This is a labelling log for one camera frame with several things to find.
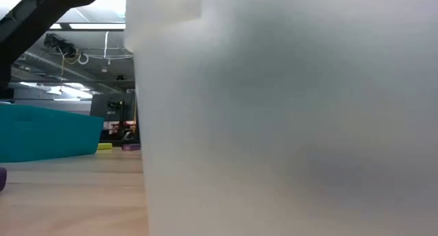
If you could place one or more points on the large white translucent plastic bin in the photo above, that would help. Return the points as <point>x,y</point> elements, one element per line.
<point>273,126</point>

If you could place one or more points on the bright fluorescent ceiling lights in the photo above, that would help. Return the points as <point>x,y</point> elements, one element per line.
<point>73,91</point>

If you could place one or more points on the long ceiling light strip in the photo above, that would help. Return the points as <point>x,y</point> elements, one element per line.
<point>97,26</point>
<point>56,26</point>

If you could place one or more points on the teal plastic bin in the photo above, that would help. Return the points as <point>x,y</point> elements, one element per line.
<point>44,133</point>

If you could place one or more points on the black box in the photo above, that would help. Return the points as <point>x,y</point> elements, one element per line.
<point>6,93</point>

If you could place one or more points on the dark purple block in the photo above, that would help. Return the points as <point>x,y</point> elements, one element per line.
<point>2,179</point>
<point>131,147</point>

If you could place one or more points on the grey cabinet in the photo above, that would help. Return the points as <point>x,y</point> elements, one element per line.
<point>101,107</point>

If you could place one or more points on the yellow block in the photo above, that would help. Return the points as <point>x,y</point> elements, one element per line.
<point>105,146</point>

